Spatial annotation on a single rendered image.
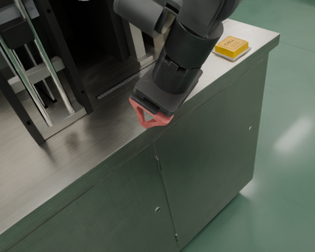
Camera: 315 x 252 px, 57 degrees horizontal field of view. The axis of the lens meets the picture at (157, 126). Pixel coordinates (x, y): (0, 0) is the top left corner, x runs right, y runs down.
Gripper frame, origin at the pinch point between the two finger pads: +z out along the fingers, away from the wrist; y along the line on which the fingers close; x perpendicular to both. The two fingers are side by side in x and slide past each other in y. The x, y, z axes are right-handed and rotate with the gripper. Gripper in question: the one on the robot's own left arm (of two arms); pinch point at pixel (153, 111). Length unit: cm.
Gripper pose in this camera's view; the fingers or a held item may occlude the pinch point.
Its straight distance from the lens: 48.8
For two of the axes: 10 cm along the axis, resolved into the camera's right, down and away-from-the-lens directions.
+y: -5.0, 6.6, -5.6
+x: 8.2, 5.7, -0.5
